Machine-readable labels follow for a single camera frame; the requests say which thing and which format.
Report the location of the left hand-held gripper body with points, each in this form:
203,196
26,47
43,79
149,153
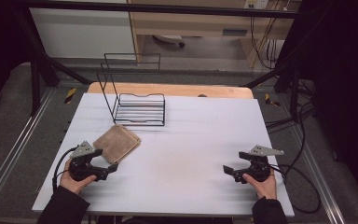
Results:
82,151

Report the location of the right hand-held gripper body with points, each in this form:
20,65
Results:
259,168

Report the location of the person's right hand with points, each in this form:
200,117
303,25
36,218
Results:
265,189

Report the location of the person's left hand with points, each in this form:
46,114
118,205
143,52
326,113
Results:
73,185

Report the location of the yellow black striped tape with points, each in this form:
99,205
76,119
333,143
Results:
271,100
70,95

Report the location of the white foam board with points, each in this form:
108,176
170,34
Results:
183,149

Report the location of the white cabinet panel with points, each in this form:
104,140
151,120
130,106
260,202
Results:
84,34

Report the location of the black curtain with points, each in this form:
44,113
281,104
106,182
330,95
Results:
0,40
345,77

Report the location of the office chair base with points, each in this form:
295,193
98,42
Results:
169,39

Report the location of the wooden desk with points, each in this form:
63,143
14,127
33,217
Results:
192,25

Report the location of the aluminium floor rail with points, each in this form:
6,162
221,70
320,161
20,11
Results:
320,183
9,155

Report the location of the white wall socket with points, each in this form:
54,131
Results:
256,3

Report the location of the black metal frame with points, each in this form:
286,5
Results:
155,8

